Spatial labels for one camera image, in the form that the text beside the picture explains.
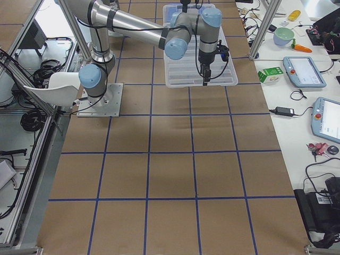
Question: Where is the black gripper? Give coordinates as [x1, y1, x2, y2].
[198, 40, 230, 86]

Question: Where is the clear plastic box lid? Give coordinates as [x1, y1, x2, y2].
[161, 21, 239, 89]

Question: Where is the green white carton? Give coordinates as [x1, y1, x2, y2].
[258, 67, 284, 83]

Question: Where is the black power adapter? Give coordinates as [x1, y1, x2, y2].
[273, 106, 295, 117]

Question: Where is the green bowl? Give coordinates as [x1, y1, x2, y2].
[273, 27, 295, 46]

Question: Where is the toy carrot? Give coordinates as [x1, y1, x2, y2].
[291, 38, 312, 53]

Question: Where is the blue teach pendant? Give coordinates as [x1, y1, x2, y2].
[283, 56, 326, 88]
[311, 97, 339, 143]

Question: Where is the yellow toy corn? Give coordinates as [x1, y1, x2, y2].
[287, 10, 301, 22]

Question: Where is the red keys bundle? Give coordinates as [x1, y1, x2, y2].
[307, 143, 328, 162]

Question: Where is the white chair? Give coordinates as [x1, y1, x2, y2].
[23, 72, 80, 107]

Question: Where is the black computer mouse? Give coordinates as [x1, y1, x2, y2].
[327, 146, 339, 155]

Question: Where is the aluminium frame post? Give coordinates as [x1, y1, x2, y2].
[249, 0, 282, 60]

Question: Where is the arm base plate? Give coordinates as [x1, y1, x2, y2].
[76, 83, 123, 117]

